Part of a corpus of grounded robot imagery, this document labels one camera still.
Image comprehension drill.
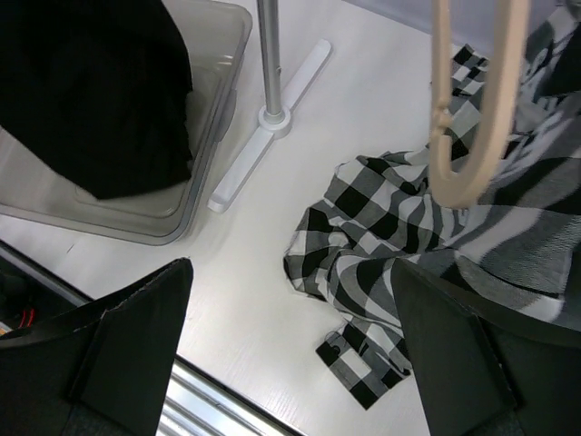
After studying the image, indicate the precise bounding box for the black white checkered shirt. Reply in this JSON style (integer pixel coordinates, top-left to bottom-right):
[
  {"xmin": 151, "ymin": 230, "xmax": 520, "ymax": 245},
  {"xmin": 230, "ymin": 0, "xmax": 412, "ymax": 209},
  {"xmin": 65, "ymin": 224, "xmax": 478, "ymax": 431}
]
[{"xmin": 283, "ymin": 1, "xmax": 580, "ymax": 409}]

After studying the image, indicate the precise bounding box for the metal clothes rack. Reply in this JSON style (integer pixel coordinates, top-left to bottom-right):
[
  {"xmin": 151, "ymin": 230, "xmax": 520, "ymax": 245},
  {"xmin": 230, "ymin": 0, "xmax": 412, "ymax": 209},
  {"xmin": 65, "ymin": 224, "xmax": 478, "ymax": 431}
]
[{"xmin": 207, "ymin": 1, "xmax": 332, "ymax": 213}]

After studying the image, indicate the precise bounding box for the clear plastic bin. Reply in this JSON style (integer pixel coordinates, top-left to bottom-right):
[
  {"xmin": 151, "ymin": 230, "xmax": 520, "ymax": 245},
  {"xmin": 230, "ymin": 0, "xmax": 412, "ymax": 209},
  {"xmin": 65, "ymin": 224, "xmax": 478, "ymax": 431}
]
[{"xmin": 1, "ymin": 1, "xmax": 252, "ymax": 245}]

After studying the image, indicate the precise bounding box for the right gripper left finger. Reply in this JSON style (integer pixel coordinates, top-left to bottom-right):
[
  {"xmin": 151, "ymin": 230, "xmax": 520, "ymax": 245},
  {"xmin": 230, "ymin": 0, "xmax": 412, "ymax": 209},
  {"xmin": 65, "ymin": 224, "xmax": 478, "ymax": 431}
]
[{"xmin": 1, "ymin": 258, "xmax": 193, "ymax": 435}]

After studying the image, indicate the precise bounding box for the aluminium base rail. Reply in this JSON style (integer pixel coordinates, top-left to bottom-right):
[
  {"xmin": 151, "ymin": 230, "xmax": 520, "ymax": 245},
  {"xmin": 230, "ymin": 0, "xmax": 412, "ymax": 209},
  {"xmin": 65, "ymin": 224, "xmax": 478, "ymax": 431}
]
[{"xmin": 1, "ymin": 244, "xmax": 290, "ymax": 435}]

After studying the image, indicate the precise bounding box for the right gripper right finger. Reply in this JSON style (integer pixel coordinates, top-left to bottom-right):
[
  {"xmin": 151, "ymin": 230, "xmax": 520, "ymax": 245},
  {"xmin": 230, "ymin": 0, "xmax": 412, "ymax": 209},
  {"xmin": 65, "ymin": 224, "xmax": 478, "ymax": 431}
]
[{"xmin": 392, "ymin": 260, "xmax": 580, "ymax": 435}]

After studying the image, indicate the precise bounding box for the beige hanger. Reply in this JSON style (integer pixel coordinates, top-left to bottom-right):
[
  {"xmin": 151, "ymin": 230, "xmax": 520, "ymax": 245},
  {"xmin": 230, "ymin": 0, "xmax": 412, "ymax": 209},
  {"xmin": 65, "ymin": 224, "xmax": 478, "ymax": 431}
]
[{"xmin": 428, "ymin": 1, "xmax": 530, "ymax": 209}]

